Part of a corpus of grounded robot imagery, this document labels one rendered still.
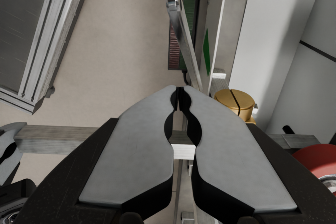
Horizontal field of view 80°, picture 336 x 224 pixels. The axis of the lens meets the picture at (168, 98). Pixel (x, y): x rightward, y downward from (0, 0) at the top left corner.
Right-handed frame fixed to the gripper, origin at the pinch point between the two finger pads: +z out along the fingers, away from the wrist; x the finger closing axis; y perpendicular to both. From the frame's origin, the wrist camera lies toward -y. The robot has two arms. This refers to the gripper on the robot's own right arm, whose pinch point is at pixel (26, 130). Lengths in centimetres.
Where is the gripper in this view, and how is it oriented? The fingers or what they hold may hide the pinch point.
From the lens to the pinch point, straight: 38.9
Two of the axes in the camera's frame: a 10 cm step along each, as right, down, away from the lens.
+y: -10.0, -0.4, 0.0
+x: -0.4, 8.5, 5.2
